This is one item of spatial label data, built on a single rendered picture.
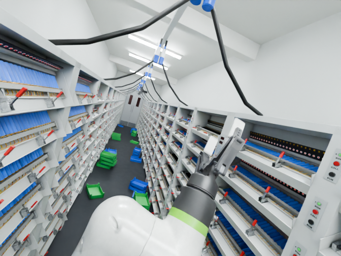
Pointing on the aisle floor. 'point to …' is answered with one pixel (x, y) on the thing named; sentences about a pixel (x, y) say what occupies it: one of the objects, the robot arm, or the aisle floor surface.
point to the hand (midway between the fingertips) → (224, 133)
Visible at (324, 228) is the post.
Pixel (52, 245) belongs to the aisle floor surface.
